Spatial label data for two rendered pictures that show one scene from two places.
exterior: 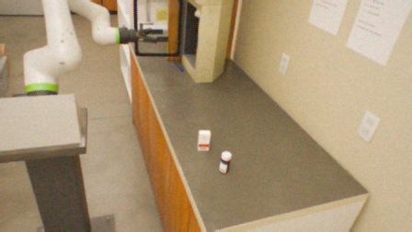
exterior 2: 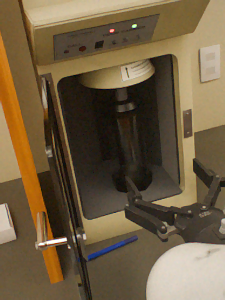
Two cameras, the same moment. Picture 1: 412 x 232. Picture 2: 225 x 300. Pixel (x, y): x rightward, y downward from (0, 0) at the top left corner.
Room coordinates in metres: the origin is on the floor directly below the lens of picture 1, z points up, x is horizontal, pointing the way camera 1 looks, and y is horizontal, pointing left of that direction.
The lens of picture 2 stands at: (1.71, 1.00, 1.66)
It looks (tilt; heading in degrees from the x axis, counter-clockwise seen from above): 29 degrees down; 281
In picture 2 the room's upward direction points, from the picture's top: 9 degrees counter-clockwise
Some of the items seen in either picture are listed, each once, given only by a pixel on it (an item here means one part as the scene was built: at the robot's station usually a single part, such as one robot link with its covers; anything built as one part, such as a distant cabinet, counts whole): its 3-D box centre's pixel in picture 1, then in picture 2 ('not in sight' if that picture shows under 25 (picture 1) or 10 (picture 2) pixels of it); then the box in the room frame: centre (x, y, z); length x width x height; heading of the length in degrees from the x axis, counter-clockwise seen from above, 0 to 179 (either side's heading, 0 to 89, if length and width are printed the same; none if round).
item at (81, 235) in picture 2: not in sight; (81, 245); (1.89, 0.47, 1.18); 0.02 x 0.02 x 0.06; 16
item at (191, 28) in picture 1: (209, 34); (112, 120); (1.89, 0.04, 1.19); 0.26 x 0.24 x 0.35; 23
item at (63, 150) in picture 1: (49, 132); not in sight; (1.07, 0.70, 0.92); 0.32 x 0.32 x 0.04; 21
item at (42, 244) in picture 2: not in sight; (51, 228); (1.94, 0.45, 1.20); 0.10 x 0.05 x 0.03; 106
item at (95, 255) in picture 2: not in sight; (111, 248); (1.91, 0.22, 0.95); 0.14 x 0.01 x 0.01; 32
